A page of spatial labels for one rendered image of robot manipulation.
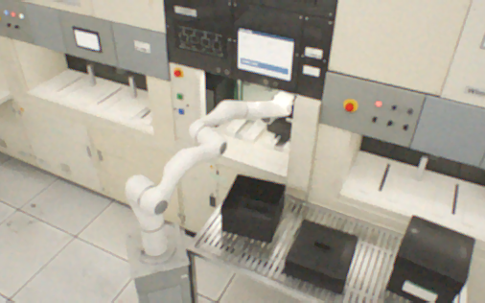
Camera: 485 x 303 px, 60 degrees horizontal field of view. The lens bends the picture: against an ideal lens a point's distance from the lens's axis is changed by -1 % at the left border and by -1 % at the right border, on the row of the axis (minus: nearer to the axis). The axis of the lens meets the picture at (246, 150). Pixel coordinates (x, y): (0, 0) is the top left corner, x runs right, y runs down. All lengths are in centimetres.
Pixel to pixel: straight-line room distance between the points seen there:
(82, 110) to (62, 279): 115
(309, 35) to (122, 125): 149
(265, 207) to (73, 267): 152
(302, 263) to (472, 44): 115
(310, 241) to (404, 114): 73
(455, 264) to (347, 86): 89
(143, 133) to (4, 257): 137
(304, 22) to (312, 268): 110
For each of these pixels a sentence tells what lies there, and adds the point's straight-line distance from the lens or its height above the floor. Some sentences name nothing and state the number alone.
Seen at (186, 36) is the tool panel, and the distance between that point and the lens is 230.
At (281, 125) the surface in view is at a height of 103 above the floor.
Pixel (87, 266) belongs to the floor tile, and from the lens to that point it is 325.
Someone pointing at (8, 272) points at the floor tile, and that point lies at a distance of 342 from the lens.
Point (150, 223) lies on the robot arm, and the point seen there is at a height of 100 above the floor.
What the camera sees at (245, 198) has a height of 77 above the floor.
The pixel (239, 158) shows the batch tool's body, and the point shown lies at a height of 87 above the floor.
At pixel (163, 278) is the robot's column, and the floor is 69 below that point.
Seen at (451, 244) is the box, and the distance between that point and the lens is 212.
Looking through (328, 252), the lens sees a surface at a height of 86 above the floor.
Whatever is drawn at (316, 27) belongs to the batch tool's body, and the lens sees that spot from 196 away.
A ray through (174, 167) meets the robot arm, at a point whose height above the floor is 122.
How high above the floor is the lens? 246
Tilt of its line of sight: 37 degrees down
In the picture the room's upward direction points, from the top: 2 degrees clockwise
